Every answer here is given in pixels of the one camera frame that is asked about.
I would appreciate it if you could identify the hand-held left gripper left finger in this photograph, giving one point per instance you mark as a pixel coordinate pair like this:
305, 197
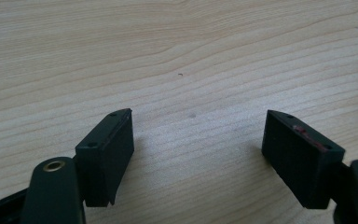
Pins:
104, 158

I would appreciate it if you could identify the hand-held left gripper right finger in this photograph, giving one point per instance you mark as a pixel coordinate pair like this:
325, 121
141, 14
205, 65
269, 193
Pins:
301, 165

